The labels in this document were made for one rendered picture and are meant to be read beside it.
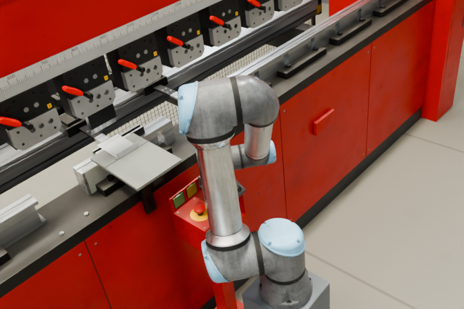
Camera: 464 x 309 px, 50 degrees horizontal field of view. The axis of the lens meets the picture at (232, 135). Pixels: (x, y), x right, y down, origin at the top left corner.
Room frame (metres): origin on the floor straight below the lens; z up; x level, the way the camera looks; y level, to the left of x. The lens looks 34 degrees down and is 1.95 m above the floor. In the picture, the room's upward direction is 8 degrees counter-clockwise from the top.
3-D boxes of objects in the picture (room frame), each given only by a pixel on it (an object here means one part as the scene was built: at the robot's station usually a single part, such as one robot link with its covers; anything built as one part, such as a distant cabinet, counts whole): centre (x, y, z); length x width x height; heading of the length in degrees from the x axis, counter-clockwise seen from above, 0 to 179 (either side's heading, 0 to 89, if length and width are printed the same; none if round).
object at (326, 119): (2.00, -0.45, 0.59); 0.15 x 0.02 x 0.07; 132
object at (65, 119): (1.56, 0.52, 1.01); 0.26 x 0.12 x 0.05; 42
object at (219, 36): (1.82, -0.01, 1.24); 0.15 x 0.09 x 0.17; 132
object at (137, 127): (1.47, 0.39, 0.99); 0.20 x 0.03 x 0.03; 132
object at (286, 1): (2.09, -0.31, 1.24); 0.15 x 0.09 x 0.17; 132
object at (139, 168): (1.33, 0.32, 1.00); 0.26 x 0.18 x 0.01; 42
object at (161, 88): (1.79, 0.26, 1.01); 0.26 x 0.12 x 0.05; 42
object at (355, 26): (2.33, -0.67, 0.89); 0.30 x 0.05 x 0.03; 132
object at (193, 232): (1.31, 0.12, 0.75); 0.20 x 0.16 x 0.18; 134
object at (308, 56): (2.07, -0.37, 0.89); 0.30 x 0.05 x 0.03; 132
